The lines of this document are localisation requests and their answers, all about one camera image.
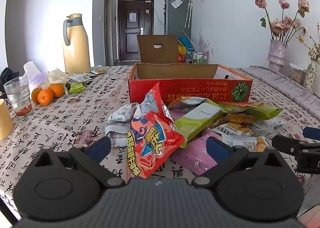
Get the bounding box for yellow flower twigs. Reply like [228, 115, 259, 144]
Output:
[299, 25, 320, 63]

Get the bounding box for small green packets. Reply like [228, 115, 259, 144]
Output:
[69, 81, 86, 93]

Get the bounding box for green and white snack packet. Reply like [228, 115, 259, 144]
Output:
[174, 99, 230, 148]

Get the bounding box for dark brown door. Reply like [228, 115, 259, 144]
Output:
[117, 0, 154, 62]

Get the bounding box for pink snack packet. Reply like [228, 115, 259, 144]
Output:
[172, 135, 228, 176]

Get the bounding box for glass cup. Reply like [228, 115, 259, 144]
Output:
[4, 76, 33, 118]

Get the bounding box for grey refrigerator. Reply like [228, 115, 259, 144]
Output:
[164, 0, 192, 38]

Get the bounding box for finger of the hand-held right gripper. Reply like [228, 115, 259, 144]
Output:
[272, 135, 310, 155]
[302, 127, 320, 141]

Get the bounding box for white tissue pack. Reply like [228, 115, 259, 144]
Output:
[23, 61, 48, 91]

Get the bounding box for white umbrella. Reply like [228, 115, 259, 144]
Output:
[184, 0, 193, 28]

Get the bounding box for red cardboard box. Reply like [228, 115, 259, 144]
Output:
[128, 63, 253, 109]

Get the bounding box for patterned vase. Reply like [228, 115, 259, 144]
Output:
[303, 59, 320, 91]

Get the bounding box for blue plastic item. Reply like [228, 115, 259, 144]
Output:
[177, 37, 194, 50]

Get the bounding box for wooden chair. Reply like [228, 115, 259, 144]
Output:
[137, 35, 179, 64]

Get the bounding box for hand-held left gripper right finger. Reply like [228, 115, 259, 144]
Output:
[192, 137, 288, 189]

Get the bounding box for glass jar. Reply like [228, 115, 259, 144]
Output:
[289, 63, 307, 86]

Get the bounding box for pink ceramic vase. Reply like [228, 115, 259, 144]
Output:
[267, 40, 288, 73]

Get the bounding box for small white sachets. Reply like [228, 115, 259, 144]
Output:
[67, 73, 93, 83]

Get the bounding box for red snack packet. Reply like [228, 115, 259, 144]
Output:
[126, 82, 185, 180]

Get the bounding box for dried pink roses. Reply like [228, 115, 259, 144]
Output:
[254, 0, 310, 43]

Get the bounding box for orange long snack packet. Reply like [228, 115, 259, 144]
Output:
[215, 101, 265, 114]

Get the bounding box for yellow thermos jug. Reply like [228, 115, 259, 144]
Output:
[62, 13, 91, 74]

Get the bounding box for yellow cylinder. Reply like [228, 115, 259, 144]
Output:
[0, 99, 14, 141]

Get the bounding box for brown and silver snack packet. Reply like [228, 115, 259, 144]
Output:
[166, 98, 208, 111]

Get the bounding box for wire rack with bottles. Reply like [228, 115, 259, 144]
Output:
[185, 50, 209, 64]

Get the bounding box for black bag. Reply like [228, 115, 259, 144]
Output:
[0, 67, 20, 93]

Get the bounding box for orange biscuit packet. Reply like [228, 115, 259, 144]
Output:
[209, 113, 255, 129]

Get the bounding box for orange fruit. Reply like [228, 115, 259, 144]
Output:
[38, 89, 54, 106]
[49, 83, 65, 98]
[31, 87, 43, 104]

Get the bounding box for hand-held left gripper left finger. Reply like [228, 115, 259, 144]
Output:
[32, 137, 125, 189]

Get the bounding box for grey patterned blanket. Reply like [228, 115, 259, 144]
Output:
[237, 66, 320, 128]

